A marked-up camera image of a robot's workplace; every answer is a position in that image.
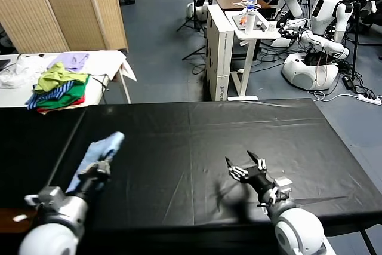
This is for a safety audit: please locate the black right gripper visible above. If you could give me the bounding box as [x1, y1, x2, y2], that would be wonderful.
[224, 150, 275, 199]

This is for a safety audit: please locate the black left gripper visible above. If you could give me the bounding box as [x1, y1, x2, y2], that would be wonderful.
[75, 155, 115, 198]

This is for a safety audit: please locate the light blue t-shirt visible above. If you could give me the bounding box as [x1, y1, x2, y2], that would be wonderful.
[64, 131, 125, 193]

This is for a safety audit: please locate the small white round robot base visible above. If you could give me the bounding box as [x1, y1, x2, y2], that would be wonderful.
[186, 1, 209, 23]

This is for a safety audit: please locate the stack of folded clothes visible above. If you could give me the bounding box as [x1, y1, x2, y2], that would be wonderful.
[25, 81, 75, 110]

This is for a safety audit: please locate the black table cover sheet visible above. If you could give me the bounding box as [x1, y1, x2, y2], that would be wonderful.
[0, 98, 382, 235]

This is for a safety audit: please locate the red garment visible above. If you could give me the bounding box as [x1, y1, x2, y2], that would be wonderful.
[37, 93, 87, 112]

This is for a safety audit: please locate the beige garment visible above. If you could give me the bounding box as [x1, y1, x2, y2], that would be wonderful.
[38, 104, 88, 115]

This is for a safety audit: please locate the green garment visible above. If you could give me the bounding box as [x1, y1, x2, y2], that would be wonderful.
[36, 75, 90, 109]

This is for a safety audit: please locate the white side table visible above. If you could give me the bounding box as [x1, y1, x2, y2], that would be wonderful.
[0, 50, 133, 108]

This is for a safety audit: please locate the yellow-green garment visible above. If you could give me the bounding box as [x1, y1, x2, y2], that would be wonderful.
[33, 61, 87, 92]

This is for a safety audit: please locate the cream draped cloth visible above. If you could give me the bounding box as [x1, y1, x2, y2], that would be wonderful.
[85, 50, 138, 83]

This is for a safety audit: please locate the white standing desk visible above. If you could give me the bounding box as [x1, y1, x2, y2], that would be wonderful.
[224, 10, 283, 102]

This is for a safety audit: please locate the lilac garment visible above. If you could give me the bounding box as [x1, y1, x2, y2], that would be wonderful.
[47, 52, 90, 73]

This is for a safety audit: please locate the tall white cardboard box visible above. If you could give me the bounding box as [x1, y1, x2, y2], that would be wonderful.
[205, 4, 235, 102]

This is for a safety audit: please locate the black power adapter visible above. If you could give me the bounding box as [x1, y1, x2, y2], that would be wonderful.
[342, 75, 356, 90]

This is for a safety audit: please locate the white power strip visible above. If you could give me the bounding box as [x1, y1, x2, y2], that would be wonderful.
[358, 93, 382, 104]

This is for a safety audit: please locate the black tripod stand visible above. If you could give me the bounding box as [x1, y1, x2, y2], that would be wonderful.
[176, 0, 207, 33]

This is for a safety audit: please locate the black light stand pole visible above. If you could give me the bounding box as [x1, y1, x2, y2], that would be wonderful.
[349, 0, 363, 81]

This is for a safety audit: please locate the wicker folding screen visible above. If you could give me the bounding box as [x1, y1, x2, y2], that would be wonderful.
[0, 0, 130, 54]

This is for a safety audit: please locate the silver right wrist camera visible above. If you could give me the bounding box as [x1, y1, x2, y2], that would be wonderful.
[270, 177, 294, 205]

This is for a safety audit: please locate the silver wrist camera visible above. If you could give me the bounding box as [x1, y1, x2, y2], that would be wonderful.
[270, 177, 294, 205]
[24, 186, 68, 208]

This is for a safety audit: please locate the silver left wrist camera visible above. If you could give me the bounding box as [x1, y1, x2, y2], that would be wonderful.
[24, 186, 68, 208]

